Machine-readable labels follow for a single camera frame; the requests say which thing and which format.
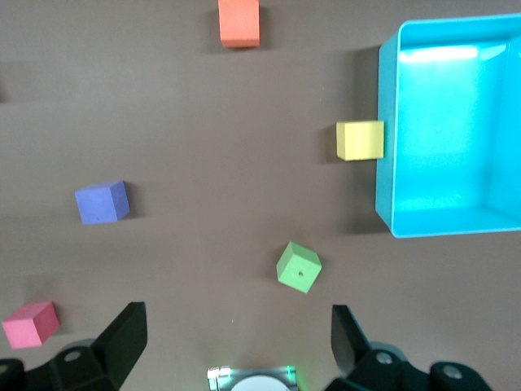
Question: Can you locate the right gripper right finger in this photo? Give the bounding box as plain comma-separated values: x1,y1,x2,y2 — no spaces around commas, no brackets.
325,305,492,391

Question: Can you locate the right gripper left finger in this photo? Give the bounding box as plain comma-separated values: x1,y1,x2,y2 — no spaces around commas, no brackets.
0,301,148,391

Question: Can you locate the red foam block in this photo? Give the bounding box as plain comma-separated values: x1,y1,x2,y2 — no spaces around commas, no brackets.
2,301,61,350

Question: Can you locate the green foam block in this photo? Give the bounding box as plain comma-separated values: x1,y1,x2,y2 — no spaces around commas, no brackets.
275,240,322,294

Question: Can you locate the purple foam block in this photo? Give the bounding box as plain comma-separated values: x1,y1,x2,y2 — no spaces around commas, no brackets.
74,180,130,225

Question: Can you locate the yellow foam block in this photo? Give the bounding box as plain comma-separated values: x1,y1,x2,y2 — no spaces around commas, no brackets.
335,120,386,161

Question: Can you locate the brown table cover sheet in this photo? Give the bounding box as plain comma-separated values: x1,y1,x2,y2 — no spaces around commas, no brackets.
0,0,521,391

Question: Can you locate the cyan plastic bin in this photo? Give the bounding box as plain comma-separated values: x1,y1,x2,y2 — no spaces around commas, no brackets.
374,14,521,239

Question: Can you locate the orange foam block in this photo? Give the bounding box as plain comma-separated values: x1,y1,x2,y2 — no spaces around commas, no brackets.
218,0,261,49

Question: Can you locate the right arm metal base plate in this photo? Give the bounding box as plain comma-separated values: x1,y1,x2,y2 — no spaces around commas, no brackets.
206,365,298,391

